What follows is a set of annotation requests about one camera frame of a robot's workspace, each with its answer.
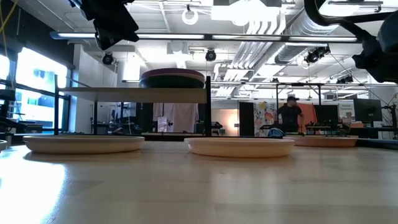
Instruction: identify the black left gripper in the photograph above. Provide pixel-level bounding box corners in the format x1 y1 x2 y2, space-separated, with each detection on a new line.
93 9 140 51

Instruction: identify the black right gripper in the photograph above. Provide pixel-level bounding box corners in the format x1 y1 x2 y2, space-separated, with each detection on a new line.
353 36 398 83

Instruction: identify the terracotta orange plate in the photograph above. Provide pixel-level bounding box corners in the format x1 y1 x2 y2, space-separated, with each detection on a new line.
284 134 359 148

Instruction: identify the beige plate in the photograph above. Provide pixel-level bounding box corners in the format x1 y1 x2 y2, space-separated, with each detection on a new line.
22 134 146 156

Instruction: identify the peach plate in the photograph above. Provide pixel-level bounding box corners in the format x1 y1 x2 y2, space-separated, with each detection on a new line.
183 137 295 159

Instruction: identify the wooden shelf with black legs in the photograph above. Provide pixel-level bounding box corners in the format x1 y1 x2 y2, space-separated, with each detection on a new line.
53 73 213 138

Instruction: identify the black computer monitor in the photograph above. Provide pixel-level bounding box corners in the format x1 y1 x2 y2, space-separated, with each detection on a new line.
313 105 339 125
353 98 384 123

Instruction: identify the white sign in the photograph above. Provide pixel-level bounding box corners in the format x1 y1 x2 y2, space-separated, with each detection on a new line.
338 102 355 121

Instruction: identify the black ceiling spotlight cluster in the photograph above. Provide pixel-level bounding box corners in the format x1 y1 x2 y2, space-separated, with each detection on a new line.
304 45 331 65

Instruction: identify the orange cloth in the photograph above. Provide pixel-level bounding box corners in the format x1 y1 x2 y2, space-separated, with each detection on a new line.
295 102 318 133

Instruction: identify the black bar with white lights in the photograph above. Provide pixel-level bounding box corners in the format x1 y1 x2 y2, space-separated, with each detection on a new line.
49 30 358 43

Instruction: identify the person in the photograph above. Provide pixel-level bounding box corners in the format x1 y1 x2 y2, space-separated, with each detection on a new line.
276 95 306 134

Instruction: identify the white ceiling pipe bundle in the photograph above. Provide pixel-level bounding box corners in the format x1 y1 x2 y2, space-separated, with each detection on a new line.
214 12 289 97

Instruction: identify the blue round object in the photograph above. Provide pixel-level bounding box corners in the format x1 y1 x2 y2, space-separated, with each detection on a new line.
267 127 285 139

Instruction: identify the colourful poster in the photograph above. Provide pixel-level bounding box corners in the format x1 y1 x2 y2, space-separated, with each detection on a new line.
254 101 284 134

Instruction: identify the black panel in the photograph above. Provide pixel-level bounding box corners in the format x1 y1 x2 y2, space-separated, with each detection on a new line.
238 101 255 137

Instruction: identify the white ring lamp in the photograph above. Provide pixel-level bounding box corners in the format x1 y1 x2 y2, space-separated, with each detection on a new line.
182 8 200 26

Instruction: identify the black workstation frame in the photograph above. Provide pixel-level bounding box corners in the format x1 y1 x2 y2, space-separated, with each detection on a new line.
275 81 324 134

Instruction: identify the silver ventilation duct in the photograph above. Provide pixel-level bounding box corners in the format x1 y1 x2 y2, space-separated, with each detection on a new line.
273 0 352 65

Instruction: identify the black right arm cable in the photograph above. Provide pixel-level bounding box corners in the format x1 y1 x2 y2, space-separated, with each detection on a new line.
303 0 398 43

